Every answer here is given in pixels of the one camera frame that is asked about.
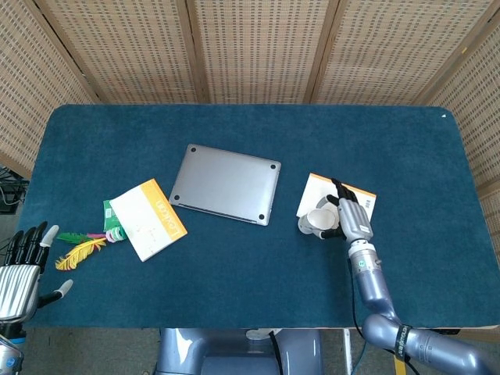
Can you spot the colourful feather shuttlecock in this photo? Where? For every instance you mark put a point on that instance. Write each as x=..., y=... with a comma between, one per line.
x=83, y=250

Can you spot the blue carpet table cover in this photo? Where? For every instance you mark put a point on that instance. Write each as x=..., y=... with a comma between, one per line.
x=234, y=281

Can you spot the green printed card package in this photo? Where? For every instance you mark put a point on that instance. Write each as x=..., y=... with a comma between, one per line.
x=108, y=215

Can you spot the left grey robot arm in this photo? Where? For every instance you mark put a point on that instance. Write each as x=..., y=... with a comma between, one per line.
x=8, y=347

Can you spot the woven bamboo folding screen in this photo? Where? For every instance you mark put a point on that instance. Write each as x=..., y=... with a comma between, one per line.
x=258, y=51

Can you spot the grey closed laptop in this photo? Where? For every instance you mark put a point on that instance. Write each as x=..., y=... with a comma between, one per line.
x=226, y=183

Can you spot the notebook with orange Lexicon spine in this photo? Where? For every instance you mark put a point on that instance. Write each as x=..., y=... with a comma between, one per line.
x=144, y=222

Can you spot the grey robot torso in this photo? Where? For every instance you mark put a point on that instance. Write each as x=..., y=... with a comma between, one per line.
x=234, y=351

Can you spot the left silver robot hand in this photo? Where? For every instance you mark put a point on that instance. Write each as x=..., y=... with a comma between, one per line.
x=17, y=273

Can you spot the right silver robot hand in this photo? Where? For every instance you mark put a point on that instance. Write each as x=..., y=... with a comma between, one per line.
x=354, y=218

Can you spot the white printed paper cup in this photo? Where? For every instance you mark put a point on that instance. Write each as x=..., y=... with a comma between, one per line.
x=321, y=220

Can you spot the white notepad with barcode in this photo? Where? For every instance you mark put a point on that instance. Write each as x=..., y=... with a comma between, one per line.
x=312, y=188

